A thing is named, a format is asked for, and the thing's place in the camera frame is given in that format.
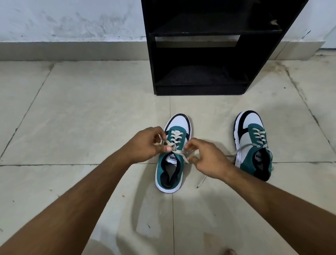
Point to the person's right hand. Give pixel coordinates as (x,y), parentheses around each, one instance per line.
(211,161)

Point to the person's left hand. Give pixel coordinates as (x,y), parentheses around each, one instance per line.
(143,145)

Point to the person's right thumb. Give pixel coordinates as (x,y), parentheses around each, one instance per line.
(194,159)

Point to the person's left thumb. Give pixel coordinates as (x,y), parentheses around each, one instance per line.
(166,149)

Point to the beige shoelace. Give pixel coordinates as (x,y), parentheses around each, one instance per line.
(259,135)
(179,152)

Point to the person's left forearm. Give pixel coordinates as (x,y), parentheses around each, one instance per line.
(68,207)

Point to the person's right forearm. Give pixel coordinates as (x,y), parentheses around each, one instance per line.
(283,210)

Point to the green white black sneaker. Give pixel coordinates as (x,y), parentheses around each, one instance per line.
(177,123)
(249,143)

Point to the black wooden shoe rack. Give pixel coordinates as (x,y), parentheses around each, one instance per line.
(199,76)

